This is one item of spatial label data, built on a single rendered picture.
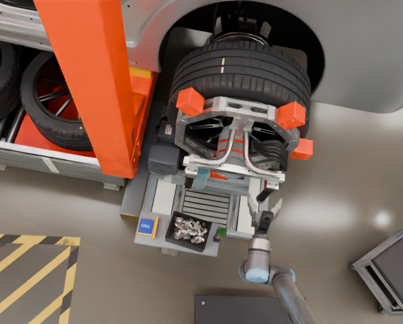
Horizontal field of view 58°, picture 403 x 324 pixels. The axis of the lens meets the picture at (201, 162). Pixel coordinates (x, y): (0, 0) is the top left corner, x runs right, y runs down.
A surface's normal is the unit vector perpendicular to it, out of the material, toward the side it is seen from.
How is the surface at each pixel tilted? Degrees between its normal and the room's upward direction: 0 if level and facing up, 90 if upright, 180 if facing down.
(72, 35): 90
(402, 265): 0
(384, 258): 0
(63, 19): 90
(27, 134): 0
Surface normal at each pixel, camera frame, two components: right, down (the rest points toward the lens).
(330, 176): 0.11, -0.38
